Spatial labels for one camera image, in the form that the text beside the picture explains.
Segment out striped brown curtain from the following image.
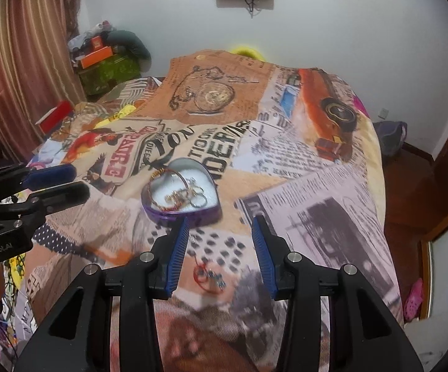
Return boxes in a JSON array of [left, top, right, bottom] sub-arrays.
[[0, 0, 90, 153]]

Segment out grey bag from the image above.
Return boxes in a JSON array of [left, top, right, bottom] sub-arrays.
[[373, 120, 409, 154]]

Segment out amber bead bracelet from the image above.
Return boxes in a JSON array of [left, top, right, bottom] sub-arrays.
[[148, 167, 194, 212]]

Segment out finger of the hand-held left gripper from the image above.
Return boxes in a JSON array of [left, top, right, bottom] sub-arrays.
[[0, 181, 90, 230], [0, 163, 77, 203]]

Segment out purple heart-shaped tin box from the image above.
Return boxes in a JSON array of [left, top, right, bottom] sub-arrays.
[[141, 157, 223, 228]]

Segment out yellow round object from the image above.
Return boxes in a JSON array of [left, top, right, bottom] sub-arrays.
[[231, 44, 266, 61]]

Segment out magenta cloth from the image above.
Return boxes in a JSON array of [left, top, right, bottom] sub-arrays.
[[353, 95, 370, 119]]

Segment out pile of bottles and clutter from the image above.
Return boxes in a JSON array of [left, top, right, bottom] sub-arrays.
[[67, 20, 113, 66]]

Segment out red flat box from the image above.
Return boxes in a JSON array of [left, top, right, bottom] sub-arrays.
[[36, 100, 74, 135]]

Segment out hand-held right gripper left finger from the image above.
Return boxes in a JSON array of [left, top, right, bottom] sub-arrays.
[[13, 216, 191, 372]]

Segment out printed blanket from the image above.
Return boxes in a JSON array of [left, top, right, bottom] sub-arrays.
[[0, 48, 405, 372]]

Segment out black cable tangle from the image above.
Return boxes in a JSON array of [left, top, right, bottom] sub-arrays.
[[243, 0, 264, 19]]

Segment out silver ring earrings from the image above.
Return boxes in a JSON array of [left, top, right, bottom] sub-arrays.
[[187, 177, 209, 208]]

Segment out flat orange box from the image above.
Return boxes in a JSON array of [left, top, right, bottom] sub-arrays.
[[79, 46, 113, 69]]

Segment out yellow cloth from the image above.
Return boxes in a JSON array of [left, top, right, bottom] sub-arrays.
[[103, 104, 140, 119]]

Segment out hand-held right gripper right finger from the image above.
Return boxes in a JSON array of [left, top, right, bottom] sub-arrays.
[[251, 215, 422, 372]]

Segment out dark jacket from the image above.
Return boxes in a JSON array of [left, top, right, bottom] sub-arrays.
[[105, 30, 151, 61]]

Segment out pink shoe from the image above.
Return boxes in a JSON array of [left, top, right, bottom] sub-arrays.
[[402, 278, 424, 321]]

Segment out green covered cabinet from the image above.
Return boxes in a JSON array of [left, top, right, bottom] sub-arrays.
[[77, 55, 143, 96]]

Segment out red string bead bracelet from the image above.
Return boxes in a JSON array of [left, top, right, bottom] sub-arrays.
[[192, 261, 227, 291]]

